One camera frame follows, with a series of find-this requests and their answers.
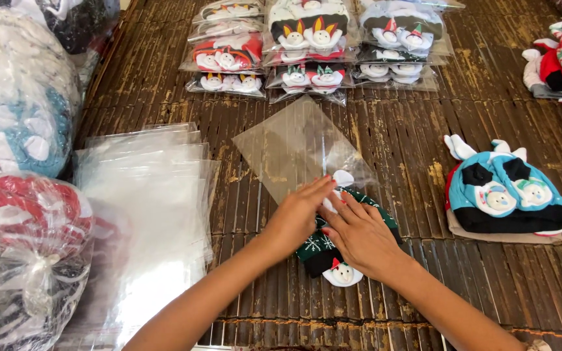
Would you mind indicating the clear plastic sleeve bag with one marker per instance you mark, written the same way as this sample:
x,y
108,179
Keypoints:
x,y
290,146

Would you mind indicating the person's left hand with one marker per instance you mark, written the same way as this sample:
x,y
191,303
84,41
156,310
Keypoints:
x,y
293,222

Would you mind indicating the large sack of blue socks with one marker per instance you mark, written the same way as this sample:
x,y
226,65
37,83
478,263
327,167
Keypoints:
x,y
15,97

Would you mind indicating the person's right hand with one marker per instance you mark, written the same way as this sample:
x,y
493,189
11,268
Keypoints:
x,y
366,241

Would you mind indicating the large sack of red socks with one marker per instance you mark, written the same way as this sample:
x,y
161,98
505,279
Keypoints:
x,y
22,263

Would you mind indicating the rows of packed sock packets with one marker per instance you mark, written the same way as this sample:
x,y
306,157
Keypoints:
x,y
310,44

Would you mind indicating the beige socks pair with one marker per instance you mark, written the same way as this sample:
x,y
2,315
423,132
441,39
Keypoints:
x,y
486,236

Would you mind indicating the green snowman socks pair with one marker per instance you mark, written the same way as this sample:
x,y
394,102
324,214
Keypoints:
x,y
316,253

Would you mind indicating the blue snowman socks pair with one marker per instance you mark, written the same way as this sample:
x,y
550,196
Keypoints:
x,y
503,195

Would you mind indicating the person's left fingers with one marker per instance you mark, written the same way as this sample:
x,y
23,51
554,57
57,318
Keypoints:
x,y
319,192

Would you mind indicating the stack of empty clear bags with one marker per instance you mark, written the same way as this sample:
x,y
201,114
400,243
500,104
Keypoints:
x,y
149,219

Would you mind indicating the large sack of dark socks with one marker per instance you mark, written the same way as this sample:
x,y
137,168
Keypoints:
x,y
73,22

